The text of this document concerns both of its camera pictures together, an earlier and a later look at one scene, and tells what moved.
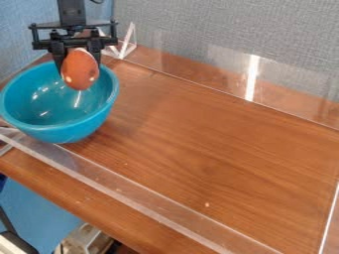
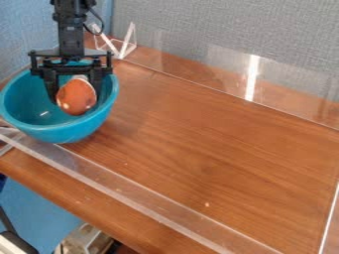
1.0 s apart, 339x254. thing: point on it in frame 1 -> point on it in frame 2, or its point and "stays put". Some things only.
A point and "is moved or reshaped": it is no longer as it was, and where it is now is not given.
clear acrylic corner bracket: [124, 46] stays put
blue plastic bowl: [55, 112] stays put
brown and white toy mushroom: [80, 69] is moved or reshaped
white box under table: [86, 239] stays put
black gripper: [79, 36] -> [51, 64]
